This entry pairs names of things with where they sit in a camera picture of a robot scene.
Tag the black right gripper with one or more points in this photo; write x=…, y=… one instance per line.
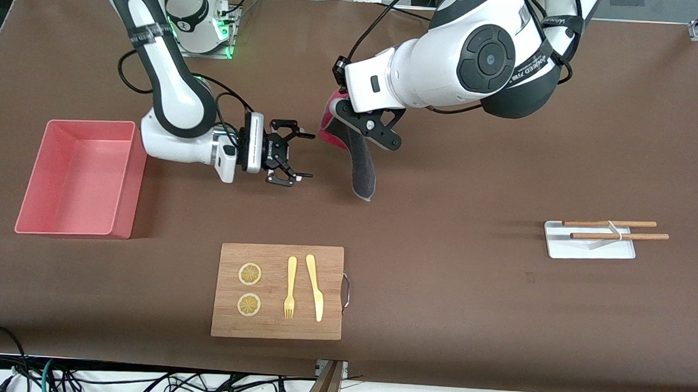
x=275, y=151

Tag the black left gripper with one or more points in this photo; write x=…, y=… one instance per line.
x=338, y=71

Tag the grey and pink cloth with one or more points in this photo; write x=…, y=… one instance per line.
x=362, y=173

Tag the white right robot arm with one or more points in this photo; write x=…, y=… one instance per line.
x=171, y=76

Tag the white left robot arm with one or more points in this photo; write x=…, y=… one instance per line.
x=449, y=59

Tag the yellow plastic fork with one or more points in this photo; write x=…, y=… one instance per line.
x=291, y=276

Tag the lemon slice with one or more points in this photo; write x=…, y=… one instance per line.
x=249, y=274
x=248, y=305

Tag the yellow plastic knife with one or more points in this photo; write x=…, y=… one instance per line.
x=318, y=303

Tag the wooden cutting board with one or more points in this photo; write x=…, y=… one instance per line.
x=272, y=328

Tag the pink plastic bin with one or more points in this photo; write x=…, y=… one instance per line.
x=73, y=178

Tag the brown wooden plank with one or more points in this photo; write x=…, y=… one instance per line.
x=323, y=389

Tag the white rack base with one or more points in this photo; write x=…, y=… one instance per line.
x=565, y=246

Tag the wooden rod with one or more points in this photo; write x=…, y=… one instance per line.
x=619, y=223
x=647, y=237

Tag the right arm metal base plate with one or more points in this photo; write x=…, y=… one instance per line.
x=216, y=55

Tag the white metal bracket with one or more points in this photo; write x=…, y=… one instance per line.
x=342, y=369

